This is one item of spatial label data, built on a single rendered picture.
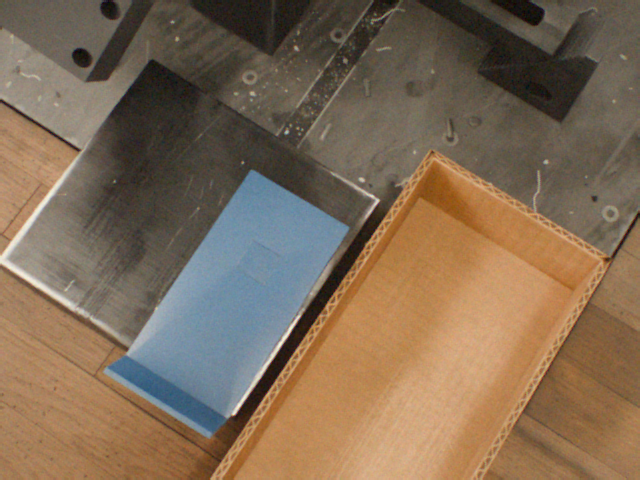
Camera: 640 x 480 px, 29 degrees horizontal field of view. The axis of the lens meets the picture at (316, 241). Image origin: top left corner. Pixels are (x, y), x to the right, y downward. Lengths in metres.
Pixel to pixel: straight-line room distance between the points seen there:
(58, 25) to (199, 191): 0.22
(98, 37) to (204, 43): 0.26
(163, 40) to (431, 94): 0.18
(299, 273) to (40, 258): 0.15
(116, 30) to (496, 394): 0.33
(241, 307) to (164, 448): 0.09
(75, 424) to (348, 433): 0.16
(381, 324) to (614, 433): 0.15
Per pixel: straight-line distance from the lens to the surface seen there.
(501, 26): 0.76
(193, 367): 0.73
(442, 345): 0.76
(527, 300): 0.77
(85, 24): 0.57
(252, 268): 0.74
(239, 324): 0.73
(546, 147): 0.81
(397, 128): 0.80
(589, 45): 0.75
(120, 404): 0.75
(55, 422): 0.75
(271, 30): 0.78
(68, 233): 0.76
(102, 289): 0.75
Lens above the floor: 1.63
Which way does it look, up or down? 72 degrees down
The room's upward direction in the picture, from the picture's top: 9 degrees clockwise
